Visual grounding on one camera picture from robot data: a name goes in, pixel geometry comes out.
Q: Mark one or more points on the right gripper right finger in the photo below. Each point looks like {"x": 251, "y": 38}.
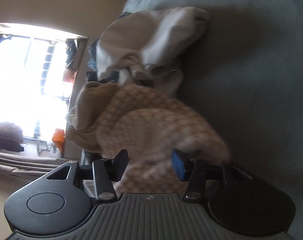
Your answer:
{"x": 191, "y": 171}

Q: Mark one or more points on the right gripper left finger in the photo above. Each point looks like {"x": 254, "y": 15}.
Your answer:
{"x": 107, "y": 171}

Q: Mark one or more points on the pink checkered knit sweater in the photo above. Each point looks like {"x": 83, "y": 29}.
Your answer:
{"x": 149, "y": 126}

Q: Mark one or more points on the orange object on windowsill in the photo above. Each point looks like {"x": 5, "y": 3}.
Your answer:
{"x": 58, "y": 139}

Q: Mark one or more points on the tan brown garment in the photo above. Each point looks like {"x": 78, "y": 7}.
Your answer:
{"x": 90, "y": 103}

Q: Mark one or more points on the dark blue garment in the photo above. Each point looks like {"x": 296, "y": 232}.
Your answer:
{"x": 92, "y": 55}

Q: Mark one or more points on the grey bed blanket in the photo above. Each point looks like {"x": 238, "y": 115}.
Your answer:
{"x": 245, "y": 77}

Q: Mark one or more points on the white beige garment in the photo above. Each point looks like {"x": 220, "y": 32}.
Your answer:
{"x": 144, "y": 47}

